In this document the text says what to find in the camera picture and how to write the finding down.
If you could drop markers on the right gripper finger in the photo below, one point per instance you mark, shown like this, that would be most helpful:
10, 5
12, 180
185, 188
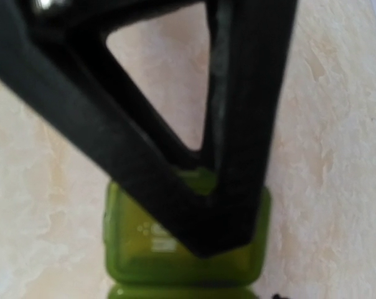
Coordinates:
57, 61

